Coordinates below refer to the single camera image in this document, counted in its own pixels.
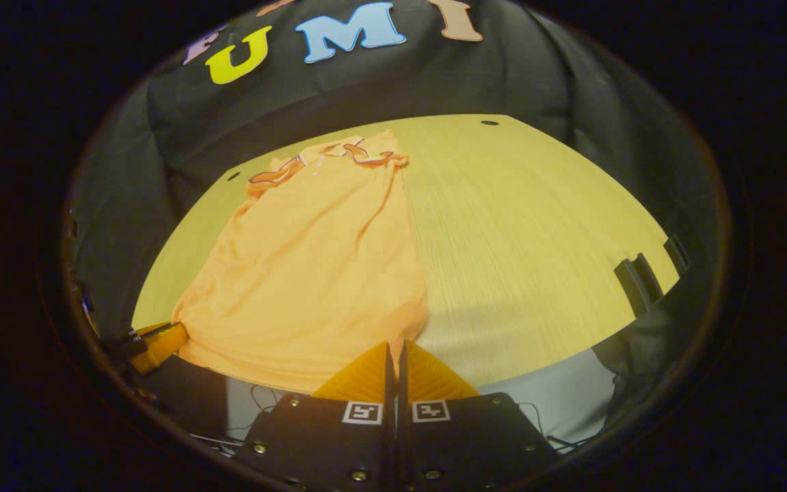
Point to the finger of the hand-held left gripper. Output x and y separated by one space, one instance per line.
161 345

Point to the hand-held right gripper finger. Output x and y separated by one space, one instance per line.
389 410
402 403

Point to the orange T-shirt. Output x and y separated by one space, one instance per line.
311 273

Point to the dark flat object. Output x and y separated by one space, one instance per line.
185 400

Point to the black table clamp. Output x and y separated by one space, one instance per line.
639 283
677 254

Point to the black backdrop cloth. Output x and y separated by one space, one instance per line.
434 82

